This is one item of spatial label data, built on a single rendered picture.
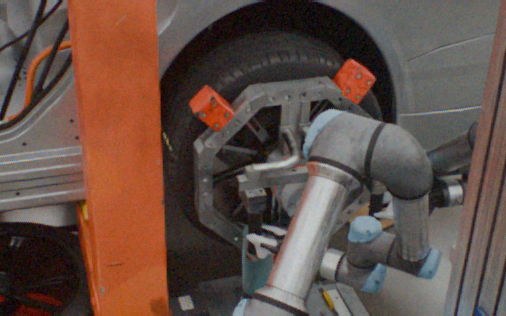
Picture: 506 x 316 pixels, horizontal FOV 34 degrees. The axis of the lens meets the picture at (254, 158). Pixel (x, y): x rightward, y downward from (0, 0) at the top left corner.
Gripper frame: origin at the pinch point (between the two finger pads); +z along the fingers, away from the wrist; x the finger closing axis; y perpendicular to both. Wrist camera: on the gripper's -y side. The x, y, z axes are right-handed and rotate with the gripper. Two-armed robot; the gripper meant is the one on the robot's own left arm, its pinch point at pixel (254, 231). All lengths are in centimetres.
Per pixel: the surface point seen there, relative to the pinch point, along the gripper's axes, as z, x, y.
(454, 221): -20, 153, 83
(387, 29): -9, 63, -36
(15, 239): 86, -1, 34
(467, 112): -31, 85, -5
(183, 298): 27.6, 7.3, 40.0
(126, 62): 13, -33, -58
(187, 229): 78, 88, 83
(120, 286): 15.9, -36.4, -1.2
